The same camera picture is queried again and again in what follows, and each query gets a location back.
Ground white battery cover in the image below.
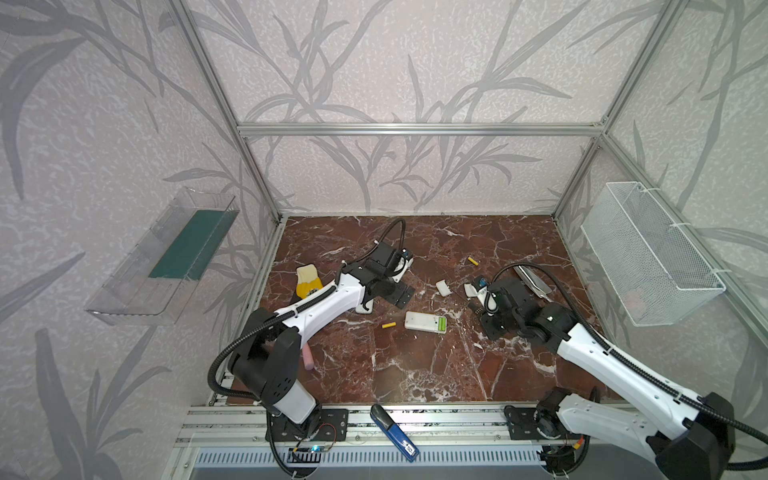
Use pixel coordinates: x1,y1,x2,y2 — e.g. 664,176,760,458
436,280,451,297
464,284,478,298

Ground white remote green buttons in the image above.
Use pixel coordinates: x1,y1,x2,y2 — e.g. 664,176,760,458
404,311,441,334

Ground white remote red keypad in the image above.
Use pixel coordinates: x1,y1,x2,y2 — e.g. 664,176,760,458
356,302,373,315

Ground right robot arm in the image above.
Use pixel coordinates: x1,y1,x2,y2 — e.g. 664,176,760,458
465,277,767,479

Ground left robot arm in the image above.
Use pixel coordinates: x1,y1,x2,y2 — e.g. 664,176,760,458
206,241,414,429

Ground metal tongs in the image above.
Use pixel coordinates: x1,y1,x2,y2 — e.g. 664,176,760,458
514,266,553,302

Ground pink chalk stick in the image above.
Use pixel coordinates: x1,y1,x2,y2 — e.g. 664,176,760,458
301,344,315,371

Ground blue black utility knife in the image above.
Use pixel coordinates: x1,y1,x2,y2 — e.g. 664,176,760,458
370,403,420,463

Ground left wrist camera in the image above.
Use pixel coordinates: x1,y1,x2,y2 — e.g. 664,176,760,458
393,249,413,276

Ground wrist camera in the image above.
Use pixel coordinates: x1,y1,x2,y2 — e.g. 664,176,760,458
472,276,488,302
393,249,413,276

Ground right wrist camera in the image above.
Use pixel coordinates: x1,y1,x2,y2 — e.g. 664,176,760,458
472,276,488,302

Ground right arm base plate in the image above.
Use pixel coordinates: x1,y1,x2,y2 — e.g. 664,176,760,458
503,404,586,444

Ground white wire mesh basket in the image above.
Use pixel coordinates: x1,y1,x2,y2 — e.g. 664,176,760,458
581,181,726,327

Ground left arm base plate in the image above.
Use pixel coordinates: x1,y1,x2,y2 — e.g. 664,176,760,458
266,407,350,442

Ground clear plastic wall bin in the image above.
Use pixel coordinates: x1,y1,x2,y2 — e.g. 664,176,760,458
85,187,240,326

